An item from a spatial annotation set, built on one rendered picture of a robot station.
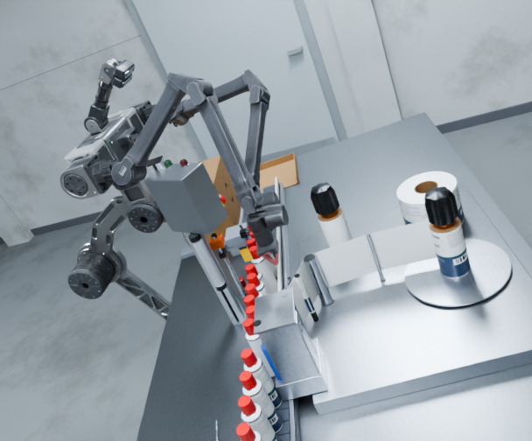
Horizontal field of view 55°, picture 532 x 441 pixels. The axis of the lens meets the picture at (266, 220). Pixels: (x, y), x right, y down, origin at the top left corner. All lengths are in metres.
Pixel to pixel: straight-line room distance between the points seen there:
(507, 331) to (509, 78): 3.14
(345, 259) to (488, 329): 0.46
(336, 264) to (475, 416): 0.59
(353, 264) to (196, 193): 0.56
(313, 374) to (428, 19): 3.23
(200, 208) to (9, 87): 4.11
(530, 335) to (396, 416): 0.40
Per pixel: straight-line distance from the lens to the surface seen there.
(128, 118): 2.16
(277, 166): 2.82
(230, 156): 1.61
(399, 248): 1.66
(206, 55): 4.39
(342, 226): 1.76
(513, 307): 1.56
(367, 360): 1.50
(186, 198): 1.44
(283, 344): 1.33
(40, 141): 5.51
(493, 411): 1.41
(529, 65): 4.43
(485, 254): 1.72
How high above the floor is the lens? 1.97
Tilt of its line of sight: 29 degrees down
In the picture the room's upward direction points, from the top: 24 degrees counter-clockwise
